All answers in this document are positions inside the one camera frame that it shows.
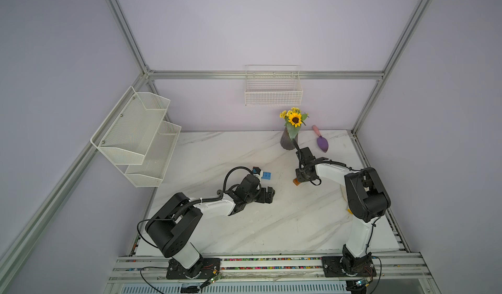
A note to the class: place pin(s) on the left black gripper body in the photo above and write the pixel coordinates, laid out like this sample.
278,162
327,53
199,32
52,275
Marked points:
259,196

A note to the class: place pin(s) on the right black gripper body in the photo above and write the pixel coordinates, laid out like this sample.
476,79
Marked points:
301,175

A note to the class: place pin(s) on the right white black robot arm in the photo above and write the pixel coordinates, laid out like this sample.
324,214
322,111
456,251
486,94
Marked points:
366,196

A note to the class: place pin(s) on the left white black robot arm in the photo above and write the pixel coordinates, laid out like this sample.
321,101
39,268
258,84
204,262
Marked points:
169,230

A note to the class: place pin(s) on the purple pink garden trowel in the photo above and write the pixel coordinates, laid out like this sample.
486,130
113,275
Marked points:
321,141

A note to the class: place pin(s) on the sunflower bouquet in grey vase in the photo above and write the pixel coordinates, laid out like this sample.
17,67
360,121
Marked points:
294,119

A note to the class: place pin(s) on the white mesh two-tier shelf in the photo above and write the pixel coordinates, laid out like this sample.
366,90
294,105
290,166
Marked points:
138,139

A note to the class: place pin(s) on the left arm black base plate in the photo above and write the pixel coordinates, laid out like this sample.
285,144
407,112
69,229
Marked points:
204,268

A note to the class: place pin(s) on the white wire wall basket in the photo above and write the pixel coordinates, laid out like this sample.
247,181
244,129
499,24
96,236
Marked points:
272,85

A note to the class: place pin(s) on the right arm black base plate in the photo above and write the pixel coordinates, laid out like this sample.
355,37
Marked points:
341,266

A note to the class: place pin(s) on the aluminium front rail frame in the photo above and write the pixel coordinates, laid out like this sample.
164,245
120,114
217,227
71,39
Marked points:
390,265

